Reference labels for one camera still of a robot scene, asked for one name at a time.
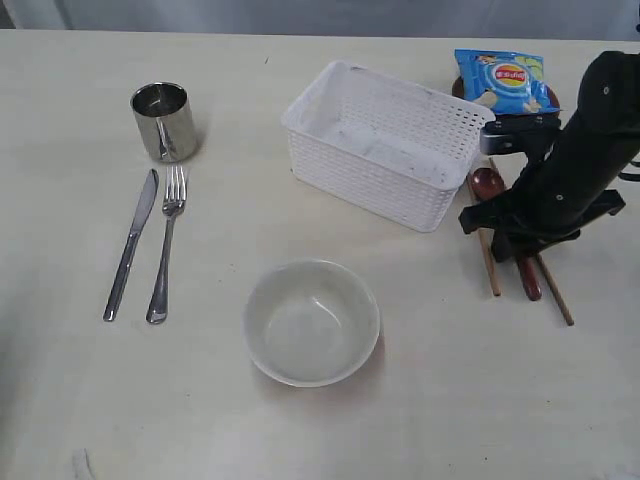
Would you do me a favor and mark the white plastic perforated basket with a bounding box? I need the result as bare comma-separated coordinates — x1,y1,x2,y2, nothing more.
281,61,495,233

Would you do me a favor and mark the stainless steel cup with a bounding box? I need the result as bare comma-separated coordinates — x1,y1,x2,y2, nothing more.
130,82,199,163

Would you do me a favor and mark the blue Lays chips bag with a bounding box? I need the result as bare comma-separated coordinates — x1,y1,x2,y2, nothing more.
454,49,559,115

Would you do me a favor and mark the dark red wooden spoon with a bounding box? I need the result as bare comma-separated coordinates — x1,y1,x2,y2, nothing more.
471,167,542,301

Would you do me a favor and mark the brown wooden chopstick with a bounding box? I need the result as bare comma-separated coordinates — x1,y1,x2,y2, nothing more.
466,175,501,297
487,158,574,326

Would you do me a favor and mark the dark brown round plate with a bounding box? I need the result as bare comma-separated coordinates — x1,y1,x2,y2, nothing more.
451,76,561,117

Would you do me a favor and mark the white patterned ceramic bowl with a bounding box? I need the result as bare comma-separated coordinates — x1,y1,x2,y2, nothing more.
243,259,382,388

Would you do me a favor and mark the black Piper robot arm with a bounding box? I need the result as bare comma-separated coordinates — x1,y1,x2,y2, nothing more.
459,51,639,262

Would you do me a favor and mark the silver metal fork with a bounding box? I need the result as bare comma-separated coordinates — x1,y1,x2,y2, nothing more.
146,165,187,325

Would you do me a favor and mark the silver table knife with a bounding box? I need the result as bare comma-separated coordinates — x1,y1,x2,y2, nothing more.
103,169,159,322

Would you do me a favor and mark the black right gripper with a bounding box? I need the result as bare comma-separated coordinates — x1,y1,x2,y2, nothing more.
459,116,626,263

